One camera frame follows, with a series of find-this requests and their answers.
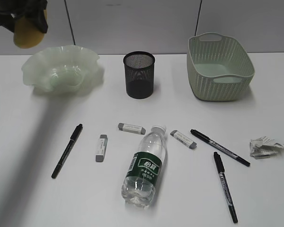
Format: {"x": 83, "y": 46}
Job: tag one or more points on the clear water bottle green label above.
{"x": 139, "y": 186}

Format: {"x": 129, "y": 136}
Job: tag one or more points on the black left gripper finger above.
{"x": 10, "y": 12}
{"x": 36, "y": 15}

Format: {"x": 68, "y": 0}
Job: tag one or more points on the waste paper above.
{"x": 265, "y": 147}

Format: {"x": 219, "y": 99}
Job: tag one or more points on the yellow mango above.
{"x": 26, "y": 35}

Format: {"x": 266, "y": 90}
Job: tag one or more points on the grey white eraser left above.
{"x": 101, "y": 148}

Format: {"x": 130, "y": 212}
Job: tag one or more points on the grey white eraser right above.
{"x": 183, "y": 139}

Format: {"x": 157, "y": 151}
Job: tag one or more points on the black marker pen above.
{"x": 222, "y": 177}
{"x": 219, "y": 147}
{"x": 67, "y": 150}

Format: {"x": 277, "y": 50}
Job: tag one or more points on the translucent green wavy plate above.
{"x": 61, "y": 70}

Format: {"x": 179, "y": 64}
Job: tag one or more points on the black mesh pen holder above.
{"x": 139, "y": 74}

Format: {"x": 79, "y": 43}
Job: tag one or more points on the grey white eraser middle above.
{"x": 131, "y": 128}

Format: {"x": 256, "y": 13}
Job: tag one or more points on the light green plastic basket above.
{"x": 218, "y": 67}

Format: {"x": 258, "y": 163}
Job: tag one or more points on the grey white eraser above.
{"x": 183, "y": 139}
{"x": 101, "y": 148}
{"x": 131, "y": 128}

